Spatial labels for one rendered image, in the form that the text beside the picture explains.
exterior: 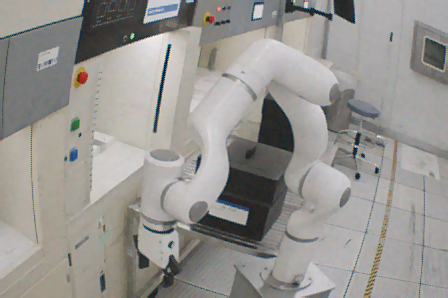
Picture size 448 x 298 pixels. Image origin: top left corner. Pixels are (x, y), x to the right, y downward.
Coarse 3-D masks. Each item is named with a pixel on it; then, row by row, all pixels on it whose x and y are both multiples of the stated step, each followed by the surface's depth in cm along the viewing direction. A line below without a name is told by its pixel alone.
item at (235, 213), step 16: (224, 208) 199; (240, 208) 197; (256, 208) 195; (272, 208) 199; (208, 224) 204; (224, 224) 201; (240, 224) 199; (256, 224) 197; (272, 224) 210; (256, 240) 199
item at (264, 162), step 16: (240, 144) 213; (256, 144) 207; (240, 160) 199; (256, 160) 201; (272, 160) 204; (288, 160) 206; (240, 176) 193; (256, 176) 191; (272, 176) 191; (224, 192) 197; (240, 192) 195; (256, 192) 192; (272, 192) 191
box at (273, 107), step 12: (264, 108) 275; (276, 108) 274; (264, 120) 278; (276, 120) 276; (288, 120) 274; (264, 132) 280; (276, 132) 278; (288, 132) 276; (276, 144) 280; (288, 144) 278
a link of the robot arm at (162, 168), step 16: (144, 160) 113; (160, 160) 112; (176, 160) 113; (144, 176) 114; (160, 176) 111; (176, 176) 113; (144, 192) 115; (160, 192) 111; (144, 208) 116; (160, 208) 113
